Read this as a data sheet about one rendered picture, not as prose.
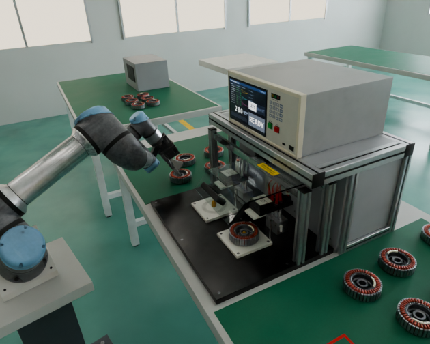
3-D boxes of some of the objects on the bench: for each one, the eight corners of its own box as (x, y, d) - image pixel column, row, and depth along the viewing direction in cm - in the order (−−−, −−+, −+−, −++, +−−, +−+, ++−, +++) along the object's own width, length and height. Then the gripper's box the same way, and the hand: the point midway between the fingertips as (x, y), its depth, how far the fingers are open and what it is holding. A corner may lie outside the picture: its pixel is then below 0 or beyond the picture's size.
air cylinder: (276, 235, 132) (276, 223, 129) (265, 224, 138) (265, 213, 135) (287, 231, 134) (288, 219, 131) (275, 220, 140) (276, 209, 137)
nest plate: (237, 259, 121) (237, 256, 121) (216, 235, 133) (216, 233, 132) (272, 244, 127) (272, 241, 126) (250, 223, 139) (250, 220, 138)
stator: (237, 250, 123) (237, 242, 121) (224, 233, 132) (223, 224, 130) (265, 241, 127) (265, 233, 125) (250, 224, 136) (250, 217, 134)
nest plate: (206, 222, 140) (206, 220, 140) (191, 205, 152) (190, 203, 152) (238, 211, 146) (238, 209, 146) (221, 196, 158) (221, 193, 157)
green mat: (145, 205, 158) (145, 204, 158) (114, 155, 207) (114, 155, 207) (308, 156, 195) (308, 156, 195) (249, 125, 243) (249, 124, 243)
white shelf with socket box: (228, 145, 214) (226, 69, 192) (202, 127, 243) (198, 59, 222) (275, 133, 227) (278, 61, 206) (245, 117, 257) (245, 52, 235)
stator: (173, 186, 171) (172, 179, 170) (167, 176, 181) (166, 170, 179) (194, 181, 175) (194, 175, 173) (188, 172, 184) (188, 166, 182)
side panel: (339, 255, 124) (352, 175, 109) (333, 250, 126) (345, 171, 111) (394, 231, 135) (412, 154, 119) (387, 226, 137) (405, 151, 122)
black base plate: (216, 305, 107) (216, 299, 106) (151, 205, 158) (150, 201, 156) (333, 252, 125) (334, 248, 124) (240, 179, 176) (240, 175, 175)
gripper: (169, 140, 156) (193, 170, 167) (160, 126, 172) (182, 154, 183) (153, 151, 156) (179, 181, 167) (146, 136, 172) (169, 164, 183)
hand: (176, 170), depth 175 cm, fingers open, 14 cm apart
